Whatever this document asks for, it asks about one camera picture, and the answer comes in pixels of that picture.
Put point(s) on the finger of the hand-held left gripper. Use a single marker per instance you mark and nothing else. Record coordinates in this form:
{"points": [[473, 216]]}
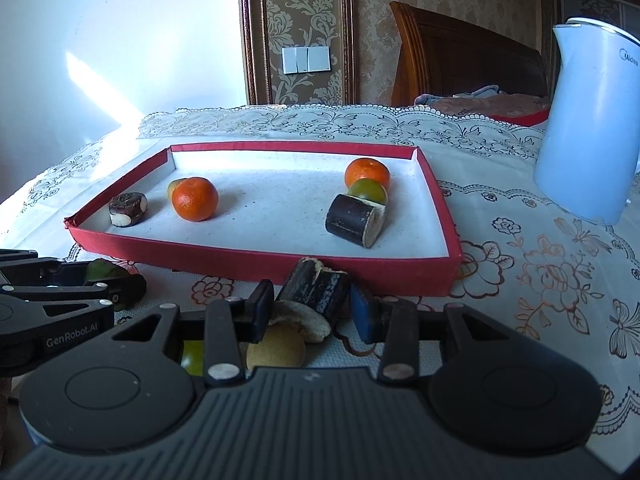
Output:
{"points": [[50, 271], [131, 291]]}

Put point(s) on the sugarcane piece rough white end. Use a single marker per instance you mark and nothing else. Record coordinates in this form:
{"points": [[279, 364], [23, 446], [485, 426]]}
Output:
{"points": [[315, 290]]}

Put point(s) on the wardrobe with sliding doors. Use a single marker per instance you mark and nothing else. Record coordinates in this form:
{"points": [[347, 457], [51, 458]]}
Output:
{"points": [[595, 5]]}

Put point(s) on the grey blue cloth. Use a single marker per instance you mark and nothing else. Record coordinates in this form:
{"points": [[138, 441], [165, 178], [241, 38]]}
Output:
{"points": [[477, 91]]}

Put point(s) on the wooden bed headboard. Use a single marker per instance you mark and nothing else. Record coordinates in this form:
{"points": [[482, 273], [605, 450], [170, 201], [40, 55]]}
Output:
{"points": [[465, 50]]}

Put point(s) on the red cardboard tray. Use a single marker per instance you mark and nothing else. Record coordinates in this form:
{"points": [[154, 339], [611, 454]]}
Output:
{"points": [[280, 210]]}

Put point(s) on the green sugarcane piece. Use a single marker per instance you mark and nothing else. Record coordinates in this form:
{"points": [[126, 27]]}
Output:
{"points": [[102, 270]]}

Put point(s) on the dark brown water chestnut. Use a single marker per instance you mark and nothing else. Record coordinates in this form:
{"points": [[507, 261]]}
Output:
{"points": [[127, 207]]}

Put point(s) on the white wall switch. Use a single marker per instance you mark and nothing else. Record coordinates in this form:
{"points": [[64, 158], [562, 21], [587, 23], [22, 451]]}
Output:
{"points": [[305, 59]]}

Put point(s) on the green jujube brown patch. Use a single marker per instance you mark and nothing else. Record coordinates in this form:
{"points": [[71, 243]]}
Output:
{"points": [[192, 358]]}

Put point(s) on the beige longan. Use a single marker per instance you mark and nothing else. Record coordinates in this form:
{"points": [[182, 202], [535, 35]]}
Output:
{"points": [[175, 189], [275, 347]]}

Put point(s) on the pink blanket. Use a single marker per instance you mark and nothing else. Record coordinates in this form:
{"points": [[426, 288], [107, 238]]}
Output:
{"points": [[480, 105]]}

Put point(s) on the dark sugarcane piece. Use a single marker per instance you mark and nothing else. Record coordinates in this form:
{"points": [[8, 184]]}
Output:
{"points": [[350, 220]]}

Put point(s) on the small mandarin orange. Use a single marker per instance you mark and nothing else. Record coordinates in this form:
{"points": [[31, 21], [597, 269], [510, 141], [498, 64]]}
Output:
{"points": [[367, 170]]}

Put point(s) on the ornate wall panel frame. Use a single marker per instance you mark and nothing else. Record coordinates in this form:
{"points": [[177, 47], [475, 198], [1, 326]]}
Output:
{"points": [[300, 15]]}

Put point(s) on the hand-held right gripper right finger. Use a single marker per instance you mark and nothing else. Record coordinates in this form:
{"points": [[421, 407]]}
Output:
{"points": [[364, 312]]}

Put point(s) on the large mandarin orange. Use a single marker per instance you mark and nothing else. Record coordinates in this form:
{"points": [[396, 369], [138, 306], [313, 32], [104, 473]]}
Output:
{"points": [[195, 199]]}

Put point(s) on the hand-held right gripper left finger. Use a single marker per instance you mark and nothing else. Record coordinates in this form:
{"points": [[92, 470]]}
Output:
{"points": [[261, 310]]}

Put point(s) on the light blue electric kettle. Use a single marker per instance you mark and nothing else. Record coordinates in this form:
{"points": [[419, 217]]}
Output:
{"points": [[585, 125]]}

